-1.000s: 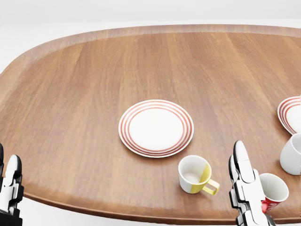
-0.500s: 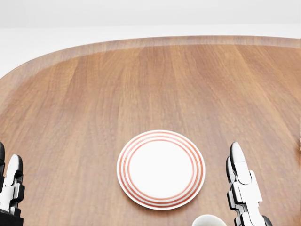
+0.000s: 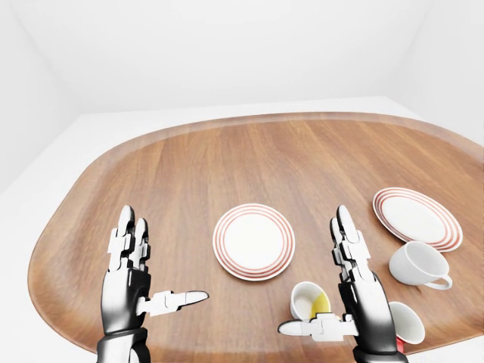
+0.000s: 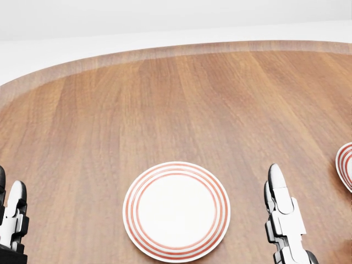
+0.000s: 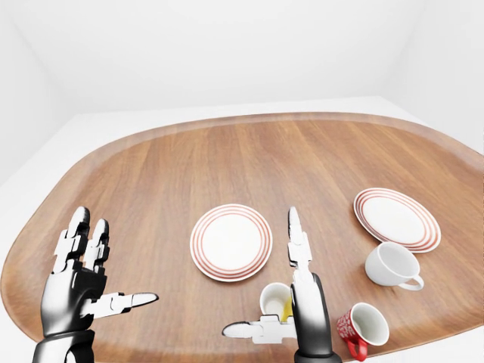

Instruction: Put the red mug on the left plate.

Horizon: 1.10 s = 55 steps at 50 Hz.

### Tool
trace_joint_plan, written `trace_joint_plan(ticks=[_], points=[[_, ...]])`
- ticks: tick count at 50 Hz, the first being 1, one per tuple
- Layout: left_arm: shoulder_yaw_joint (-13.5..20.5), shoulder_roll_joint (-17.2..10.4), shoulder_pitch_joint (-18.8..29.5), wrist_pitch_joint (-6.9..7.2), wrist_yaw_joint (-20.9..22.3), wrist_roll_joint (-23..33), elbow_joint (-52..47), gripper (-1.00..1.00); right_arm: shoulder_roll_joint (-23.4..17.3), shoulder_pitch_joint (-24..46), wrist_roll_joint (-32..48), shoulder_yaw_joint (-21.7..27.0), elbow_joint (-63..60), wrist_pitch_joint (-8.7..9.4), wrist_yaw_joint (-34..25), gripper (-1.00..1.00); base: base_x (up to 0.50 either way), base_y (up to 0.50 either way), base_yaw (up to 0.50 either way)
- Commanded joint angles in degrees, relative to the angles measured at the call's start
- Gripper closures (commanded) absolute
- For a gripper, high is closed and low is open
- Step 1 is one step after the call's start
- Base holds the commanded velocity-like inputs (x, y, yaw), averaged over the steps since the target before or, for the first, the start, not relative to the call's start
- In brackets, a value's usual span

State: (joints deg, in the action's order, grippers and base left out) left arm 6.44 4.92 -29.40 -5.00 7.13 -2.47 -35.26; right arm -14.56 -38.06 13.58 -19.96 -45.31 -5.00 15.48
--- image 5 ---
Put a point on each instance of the red mug with white print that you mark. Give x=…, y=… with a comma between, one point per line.
x=365, y=327

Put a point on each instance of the yellow mug with white inside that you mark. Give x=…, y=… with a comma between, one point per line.
x=274, y=300

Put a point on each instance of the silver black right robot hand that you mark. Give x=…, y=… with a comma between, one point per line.
x=308, y=317

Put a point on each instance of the white cup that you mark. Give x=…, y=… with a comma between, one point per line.
x=391, y=264

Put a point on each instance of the white plate with red rings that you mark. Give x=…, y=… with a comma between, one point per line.
x=231, y=242
x=397, y=220

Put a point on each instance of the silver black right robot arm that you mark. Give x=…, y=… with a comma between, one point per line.
x=315, y=359

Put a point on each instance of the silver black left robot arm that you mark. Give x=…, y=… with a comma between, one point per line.
x=62, y=349

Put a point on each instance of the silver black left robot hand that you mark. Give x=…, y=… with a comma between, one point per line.
x=62, y=298

